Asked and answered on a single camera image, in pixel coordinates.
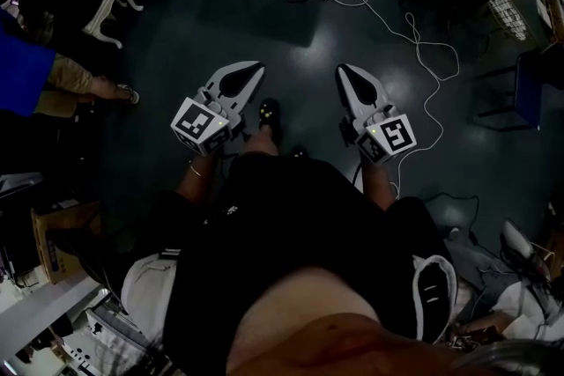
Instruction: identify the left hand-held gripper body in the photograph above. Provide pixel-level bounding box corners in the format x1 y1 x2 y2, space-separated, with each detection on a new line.
170 86 248 156

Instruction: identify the blue chair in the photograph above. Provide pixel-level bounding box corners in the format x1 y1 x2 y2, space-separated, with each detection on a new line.
473 43 564 132

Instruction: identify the white backpack strap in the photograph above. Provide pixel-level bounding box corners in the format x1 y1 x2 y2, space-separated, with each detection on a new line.
120 250 182 343

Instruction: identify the person's left leg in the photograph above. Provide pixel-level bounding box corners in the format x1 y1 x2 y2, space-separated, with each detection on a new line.
244 129 282 158

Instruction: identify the person's black t-shirt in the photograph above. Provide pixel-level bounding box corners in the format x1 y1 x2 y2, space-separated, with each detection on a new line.
131 151 459 366

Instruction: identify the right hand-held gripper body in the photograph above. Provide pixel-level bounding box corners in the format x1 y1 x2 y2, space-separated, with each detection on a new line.
338 103 418 166

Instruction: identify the cardboard box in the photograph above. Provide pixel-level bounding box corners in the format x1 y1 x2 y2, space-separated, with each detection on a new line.
29 201 103 286

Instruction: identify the white workbench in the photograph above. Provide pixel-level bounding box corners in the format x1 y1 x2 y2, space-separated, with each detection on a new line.
0 275 111 366

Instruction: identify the white wire basket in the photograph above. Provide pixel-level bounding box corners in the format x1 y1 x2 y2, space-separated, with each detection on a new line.
486 0 535 43

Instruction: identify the black white-edged shoulder pad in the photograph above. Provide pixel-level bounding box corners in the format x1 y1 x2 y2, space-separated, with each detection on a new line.
412 254 459 345

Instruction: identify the person's left black shoe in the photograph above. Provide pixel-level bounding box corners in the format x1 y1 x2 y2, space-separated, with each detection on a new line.
257 97 283 145

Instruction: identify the person's left forearm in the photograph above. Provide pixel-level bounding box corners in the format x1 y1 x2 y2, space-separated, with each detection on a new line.
174 151 221 206

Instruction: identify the long white cable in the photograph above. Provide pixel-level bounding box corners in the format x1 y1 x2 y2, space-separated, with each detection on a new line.
315 0 462 202

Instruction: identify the person's right forearm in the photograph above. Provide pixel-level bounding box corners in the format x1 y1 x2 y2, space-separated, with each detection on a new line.
360 161 397 211

